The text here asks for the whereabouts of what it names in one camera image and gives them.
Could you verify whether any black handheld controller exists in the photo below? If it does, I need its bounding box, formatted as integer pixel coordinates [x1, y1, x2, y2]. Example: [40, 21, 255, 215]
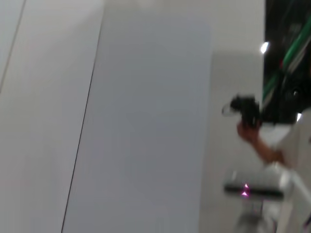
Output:
[221, 95, 263, 129]

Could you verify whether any silver head camera bracket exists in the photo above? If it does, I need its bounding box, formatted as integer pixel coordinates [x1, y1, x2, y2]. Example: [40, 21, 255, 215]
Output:
[245, 200, 266, 216]

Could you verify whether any white head camera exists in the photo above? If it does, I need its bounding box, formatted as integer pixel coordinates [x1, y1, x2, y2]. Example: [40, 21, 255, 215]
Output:
[223, 169, 285, 202]

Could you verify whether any person's bare forearm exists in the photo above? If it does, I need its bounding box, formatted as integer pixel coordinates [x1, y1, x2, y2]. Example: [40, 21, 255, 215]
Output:
[250, 135, 286, 168]

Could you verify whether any person's white shirt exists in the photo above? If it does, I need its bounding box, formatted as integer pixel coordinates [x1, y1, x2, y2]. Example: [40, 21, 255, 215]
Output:
[273, 113, 311, 172]

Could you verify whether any person's hand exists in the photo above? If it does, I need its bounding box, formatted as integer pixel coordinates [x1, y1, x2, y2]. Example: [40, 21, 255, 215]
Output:
[236, 120, 264, 144]

